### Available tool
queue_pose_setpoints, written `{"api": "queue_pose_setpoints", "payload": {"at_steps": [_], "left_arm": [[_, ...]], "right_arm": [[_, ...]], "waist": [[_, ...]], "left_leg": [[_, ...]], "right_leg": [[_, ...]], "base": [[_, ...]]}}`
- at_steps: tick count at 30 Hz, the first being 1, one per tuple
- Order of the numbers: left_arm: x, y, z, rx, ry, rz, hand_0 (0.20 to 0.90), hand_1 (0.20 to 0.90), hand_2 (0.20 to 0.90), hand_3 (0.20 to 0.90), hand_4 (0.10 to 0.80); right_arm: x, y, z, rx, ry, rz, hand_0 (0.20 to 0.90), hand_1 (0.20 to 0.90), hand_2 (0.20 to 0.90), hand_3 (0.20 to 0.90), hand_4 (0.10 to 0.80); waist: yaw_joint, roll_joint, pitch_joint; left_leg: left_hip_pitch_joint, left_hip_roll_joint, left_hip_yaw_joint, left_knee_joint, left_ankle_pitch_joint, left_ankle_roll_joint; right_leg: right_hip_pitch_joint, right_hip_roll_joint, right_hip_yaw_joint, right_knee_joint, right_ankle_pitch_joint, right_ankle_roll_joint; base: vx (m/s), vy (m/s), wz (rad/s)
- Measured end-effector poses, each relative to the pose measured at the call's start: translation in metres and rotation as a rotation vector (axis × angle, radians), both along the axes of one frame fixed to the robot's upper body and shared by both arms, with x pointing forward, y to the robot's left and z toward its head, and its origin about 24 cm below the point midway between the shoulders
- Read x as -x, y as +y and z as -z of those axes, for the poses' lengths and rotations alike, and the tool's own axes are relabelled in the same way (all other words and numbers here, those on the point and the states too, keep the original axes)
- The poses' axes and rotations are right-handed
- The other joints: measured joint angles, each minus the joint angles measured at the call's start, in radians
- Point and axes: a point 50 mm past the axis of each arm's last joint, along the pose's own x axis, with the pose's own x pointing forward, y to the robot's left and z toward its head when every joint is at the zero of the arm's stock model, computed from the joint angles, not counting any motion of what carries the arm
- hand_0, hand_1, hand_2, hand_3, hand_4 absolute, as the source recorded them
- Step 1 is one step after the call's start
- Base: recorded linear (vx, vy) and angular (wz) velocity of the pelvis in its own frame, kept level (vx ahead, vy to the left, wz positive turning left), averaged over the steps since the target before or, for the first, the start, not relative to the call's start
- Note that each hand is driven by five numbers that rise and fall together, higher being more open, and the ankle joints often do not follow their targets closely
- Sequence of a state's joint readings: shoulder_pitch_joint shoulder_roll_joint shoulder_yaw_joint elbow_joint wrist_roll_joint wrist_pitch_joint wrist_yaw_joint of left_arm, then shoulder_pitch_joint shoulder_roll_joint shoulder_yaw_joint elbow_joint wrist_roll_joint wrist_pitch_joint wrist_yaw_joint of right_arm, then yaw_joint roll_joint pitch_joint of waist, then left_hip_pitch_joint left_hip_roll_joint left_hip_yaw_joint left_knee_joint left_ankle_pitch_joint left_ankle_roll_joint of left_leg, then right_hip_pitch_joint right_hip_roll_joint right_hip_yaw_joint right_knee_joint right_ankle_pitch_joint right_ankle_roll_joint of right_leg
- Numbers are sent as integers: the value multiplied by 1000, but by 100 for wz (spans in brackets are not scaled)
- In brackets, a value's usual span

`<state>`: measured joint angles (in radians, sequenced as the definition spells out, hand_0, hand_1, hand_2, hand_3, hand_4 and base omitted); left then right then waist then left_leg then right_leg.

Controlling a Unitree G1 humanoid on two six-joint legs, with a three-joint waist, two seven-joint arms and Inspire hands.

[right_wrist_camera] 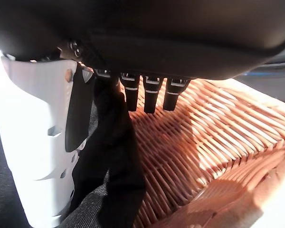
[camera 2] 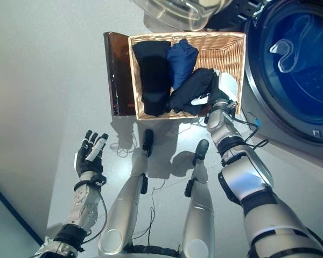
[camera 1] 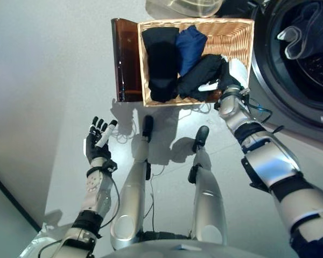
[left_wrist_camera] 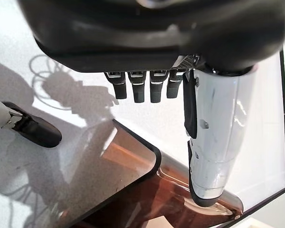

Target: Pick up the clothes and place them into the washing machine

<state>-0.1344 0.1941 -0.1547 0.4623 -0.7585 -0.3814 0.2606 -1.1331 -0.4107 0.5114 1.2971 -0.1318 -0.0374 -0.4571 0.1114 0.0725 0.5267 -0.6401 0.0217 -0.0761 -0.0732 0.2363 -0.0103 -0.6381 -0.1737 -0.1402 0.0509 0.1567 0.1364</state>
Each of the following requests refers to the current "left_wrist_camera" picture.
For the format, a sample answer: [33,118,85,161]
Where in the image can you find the robot left leg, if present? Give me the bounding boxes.
[0,95,63,149]

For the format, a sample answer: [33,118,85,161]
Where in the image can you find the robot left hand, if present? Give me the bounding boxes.
[16,0,285,209]

